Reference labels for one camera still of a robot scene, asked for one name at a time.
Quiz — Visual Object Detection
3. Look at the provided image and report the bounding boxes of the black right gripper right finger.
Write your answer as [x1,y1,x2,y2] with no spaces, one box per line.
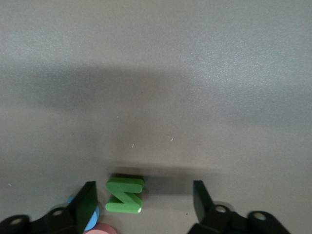
[186,180,297,234]

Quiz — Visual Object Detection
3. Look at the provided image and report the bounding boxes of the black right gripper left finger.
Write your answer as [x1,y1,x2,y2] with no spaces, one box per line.
[0,180,98,234]

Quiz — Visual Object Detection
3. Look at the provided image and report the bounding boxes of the blue foam letter G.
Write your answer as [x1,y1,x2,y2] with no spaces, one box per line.
[67,196,100,231]

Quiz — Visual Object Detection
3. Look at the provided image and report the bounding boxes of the reddish pink foam letter Q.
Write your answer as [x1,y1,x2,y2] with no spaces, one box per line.
[84,223,115,234]

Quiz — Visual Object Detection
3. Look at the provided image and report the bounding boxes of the green foam letter N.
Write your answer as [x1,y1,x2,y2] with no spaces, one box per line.
[105,175,144,215]

